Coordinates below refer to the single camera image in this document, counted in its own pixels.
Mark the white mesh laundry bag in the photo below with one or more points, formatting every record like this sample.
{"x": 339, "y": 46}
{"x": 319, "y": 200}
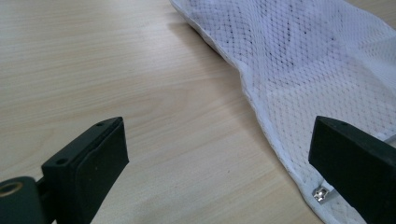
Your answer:
{"x": 295, "y": 49}

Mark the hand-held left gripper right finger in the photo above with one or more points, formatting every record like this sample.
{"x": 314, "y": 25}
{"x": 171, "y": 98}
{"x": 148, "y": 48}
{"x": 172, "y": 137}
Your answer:
{"x": 358, "y": 161}

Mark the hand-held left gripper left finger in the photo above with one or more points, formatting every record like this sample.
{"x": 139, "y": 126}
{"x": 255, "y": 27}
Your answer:
{"x": 84, "y": 168}

